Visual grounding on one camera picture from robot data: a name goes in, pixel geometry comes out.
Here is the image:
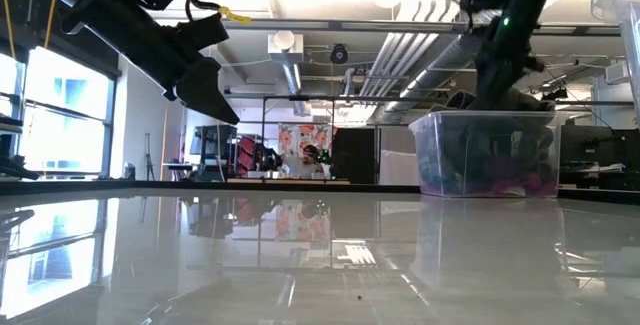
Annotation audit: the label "black tripod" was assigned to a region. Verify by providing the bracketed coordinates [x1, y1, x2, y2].
[143, 132, 156, 181]

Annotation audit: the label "clear plastic bin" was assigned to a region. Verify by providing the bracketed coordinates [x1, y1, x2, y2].
[408, 109, 563, 200]
[590, 0, 640, 134]

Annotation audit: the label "orange flower poster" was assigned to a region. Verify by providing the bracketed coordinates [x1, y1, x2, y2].
[277, 123, 335, 159]

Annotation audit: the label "black cabinet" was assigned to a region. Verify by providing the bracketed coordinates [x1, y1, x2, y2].
[332, 127, 376, 185]

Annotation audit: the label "white wall air unit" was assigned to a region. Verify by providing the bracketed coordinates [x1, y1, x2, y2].
[603, 60, 632, 85]

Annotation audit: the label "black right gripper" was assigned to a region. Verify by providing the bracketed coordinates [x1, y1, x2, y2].
[474, 48, 534, 112]

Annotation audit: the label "olive grey towel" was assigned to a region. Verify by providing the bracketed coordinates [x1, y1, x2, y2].
[492, 87, 557, 176]

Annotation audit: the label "grey ceiling pipe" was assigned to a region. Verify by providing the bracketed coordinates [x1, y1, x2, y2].
[279, 62, 314, 116]

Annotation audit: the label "silver corrugated ceiling duct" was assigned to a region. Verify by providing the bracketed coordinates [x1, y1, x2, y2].
[382, 34, 496, 124]

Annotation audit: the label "white ceiling duct box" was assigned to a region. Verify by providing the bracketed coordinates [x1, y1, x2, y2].
[267, 29, 305, 65]

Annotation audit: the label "large window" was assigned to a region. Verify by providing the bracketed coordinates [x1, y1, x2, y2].
[0, 44, 119, 179]

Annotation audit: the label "white partition panel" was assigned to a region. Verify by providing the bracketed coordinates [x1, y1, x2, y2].
[378, 125, 421, 187]

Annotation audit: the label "dark office desks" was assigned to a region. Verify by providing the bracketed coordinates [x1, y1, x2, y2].
[559, 123, 640, 191]

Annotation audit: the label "black ceiling fixture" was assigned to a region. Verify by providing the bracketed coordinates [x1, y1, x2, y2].
[541, 86, 570, 102]

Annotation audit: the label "wooden table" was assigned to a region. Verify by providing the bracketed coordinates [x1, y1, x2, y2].
[225, 177, 352, 187]

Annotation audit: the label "black overhead camera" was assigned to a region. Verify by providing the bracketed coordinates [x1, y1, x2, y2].
[328, 42, 350, 66]

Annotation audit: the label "purple towel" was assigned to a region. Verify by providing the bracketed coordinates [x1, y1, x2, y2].
[479, 157, 521, 186]

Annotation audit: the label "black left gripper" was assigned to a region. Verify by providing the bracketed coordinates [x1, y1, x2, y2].
[57, 0, 242, 127]

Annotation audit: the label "person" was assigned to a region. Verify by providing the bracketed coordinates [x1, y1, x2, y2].
[282, 143, 326, 179]

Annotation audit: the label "white ceiling pipe bundle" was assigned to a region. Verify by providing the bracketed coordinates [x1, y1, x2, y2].
[357, 0, 466, 99]

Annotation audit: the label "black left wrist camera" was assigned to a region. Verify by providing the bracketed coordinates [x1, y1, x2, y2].
[172, 12, 232, 55]

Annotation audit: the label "yellow hanging strap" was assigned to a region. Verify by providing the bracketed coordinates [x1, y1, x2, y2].
[43, 0, 59, 51]
[0, 0, 17, 61]

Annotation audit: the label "magenta towel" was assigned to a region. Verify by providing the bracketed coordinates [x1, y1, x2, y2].
[479, 169, 559, 197]

